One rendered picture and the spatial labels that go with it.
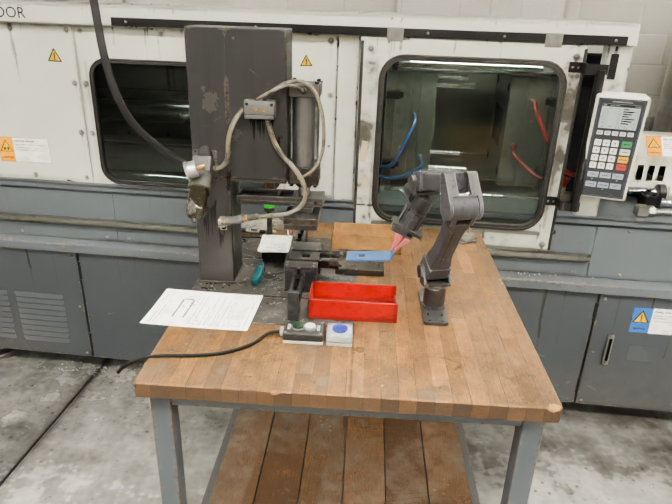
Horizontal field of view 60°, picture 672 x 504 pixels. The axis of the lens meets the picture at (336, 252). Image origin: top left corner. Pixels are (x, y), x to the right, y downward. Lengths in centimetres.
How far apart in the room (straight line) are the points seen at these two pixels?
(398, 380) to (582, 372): 153
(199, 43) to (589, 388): 216
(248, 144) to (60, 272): 151
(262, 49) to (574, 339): 181
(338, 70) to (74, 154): 119
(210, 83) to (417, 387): 97
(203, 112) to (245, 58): 19
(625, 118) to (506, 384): 116
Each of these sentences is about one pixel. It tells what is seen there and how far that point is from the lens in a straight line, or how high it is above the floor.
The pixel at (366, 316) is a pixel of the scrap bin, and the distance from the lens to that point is 163.
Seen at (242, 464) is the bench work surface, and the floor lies 22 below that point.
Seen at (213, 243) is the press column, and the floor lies 103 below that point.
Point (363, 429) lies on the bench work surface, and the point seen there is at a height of 22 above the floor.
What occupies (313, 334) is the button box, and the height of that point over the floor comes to 93.
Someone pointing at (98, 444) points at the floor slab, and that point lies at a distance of 273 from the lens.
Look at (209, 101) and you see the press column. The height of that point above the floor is 146.
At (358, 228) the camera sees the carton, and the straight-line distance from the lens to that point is 216.
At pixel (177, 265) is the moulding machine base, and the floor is 62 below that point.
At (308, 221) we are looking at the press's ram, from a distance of 169.
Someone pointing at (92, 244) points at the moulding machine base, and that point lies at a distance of 280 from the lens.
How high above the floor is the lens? 172
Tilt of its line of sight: 23 degrees down
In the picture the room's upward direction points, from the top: 2 degrees clockwise
